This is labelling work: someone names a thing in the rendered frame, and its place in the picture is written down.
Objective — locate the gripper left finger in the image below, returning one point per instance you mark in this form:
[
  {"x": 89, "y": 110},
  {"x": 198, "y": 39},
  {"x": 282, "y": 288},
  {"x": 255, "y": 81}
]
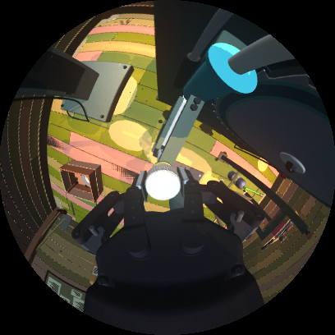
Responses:
[{"x": 134, "y": 210}]

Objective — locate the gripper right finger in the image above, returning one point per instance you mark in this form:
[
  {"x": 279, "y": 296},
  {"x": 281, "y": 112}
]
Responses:
[{"x": 194, "y": 202}]

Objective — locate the grey saw hub washer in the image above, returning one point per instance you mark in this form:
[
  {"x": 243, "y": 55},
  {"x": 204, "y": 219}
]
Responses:
[{"x": 294, "y": 161}]

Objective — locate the dark round saw blade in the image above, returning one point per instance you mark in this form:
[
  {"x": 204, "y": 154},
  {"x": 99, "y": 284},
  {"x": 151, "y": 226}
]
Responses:
[{"x": 276, "y": 131}]

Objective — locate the dark ball knob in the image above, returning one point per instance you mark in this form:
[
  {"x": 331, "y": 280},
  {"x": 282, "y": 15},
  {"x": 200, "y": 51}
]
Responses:
[
  {"x": 240, "y": 182},
  {"x": 232, "y": 175}
]

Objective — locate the brown wooden open box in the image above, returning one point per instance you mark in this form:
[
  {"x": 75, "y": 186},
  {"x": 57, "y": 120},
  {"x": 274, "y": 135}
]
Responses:
[{"x": 82, "y": 180}]

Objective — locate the green thin rod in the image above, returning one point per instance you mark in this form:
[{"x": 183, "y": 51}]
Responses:
[{"x": 254, "y": 191}]

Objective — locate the blue pen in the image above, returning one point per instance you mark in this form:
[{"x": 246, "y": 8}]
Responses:
[{"x": 71, "y": 208}]

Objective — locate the long dark bar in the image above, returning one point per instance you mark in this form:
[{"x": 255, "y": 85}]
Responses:
[{"x": 262, "y": 186}]

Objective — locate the white slim rod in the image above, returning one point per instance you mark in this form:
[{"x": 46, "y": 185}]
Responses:
[{"x": 172, "y": 124}]

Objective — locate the red flat tool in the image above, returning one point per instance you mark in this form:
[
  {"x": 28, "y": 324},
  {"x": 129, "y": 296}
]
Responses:
[{"x": 281, "y": 227}]

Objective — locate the notice board with papers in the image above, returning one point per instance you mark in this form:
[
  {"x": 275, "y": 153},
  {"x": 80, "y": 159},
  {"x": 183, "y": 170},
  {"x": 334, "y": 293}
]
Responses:
[{"x": 65, "y": 291}]

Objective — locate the cyan tapered housing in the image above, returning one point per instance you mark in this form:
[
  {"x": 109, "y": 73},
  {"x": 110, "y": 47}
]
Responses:
[{"x": 216, "y": 79}]

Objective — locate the grey plate with screws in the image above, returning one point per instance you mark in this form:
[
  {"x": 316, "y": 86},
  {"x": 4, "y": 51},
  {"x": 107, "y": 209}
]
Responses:
[{"x": 106, "y": 87}]

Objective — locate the dark machine column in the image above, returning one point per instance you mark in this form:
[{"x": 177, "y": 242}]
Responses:
[{"x": 169, "y": 49}]

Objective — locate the dark box housing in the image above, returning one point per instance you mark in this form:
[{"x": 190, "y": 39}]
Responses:
[{"x": 57, "y": 74}]

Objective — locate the light grey round tube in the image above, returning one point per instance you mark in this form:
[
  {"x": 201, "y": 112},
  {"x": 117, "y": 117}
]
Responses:
[{"x": 260, "y": 54}]

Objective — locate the dark grey round tube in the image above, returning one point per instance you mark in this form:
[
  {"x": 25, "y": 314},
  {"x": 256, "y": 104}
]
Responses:
[{"x": 206, "y": 35}]

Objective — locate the grey-green bracket plate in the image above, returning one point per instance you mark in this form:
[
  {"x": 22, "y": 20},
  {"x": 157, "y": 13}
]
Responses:
[{"x": 183, "y": 128}]

